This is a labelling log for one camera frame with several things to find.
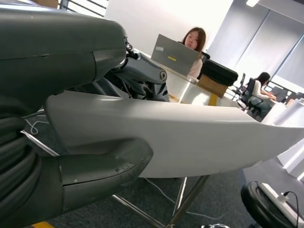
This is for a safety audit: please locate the white power strip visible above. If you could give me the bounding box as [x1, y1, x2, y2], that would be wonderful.
[259, 182, 304, 227]

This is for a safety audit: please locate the grey laptop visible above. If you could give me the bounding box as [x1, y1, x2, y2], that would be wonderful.
[151, 34, 199, 77]

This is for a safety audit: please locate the black power cable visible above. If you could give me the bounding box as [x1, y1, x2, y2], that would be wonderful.
[278, 191, 300, 221]

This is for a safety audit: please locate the cardboard box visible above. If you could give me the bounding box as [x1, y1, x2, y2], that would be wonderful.
[197, 75, 229, 99]

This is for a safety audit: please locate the person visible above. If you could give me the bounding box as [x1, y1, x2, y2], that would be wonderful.
[247, 71, 278, 115]
[285, 92, 304, 108]
[181, 27, 207, 79]

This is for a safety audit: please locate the tangled white cable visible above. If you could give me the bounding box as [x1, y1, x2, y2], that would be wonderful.
[24, 114, 50, 136]

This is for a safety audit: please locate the black office chair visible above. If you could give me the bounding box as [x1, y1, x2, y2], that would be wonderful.
[237, 78, 265, 120]
[232, 73, 247, 99]

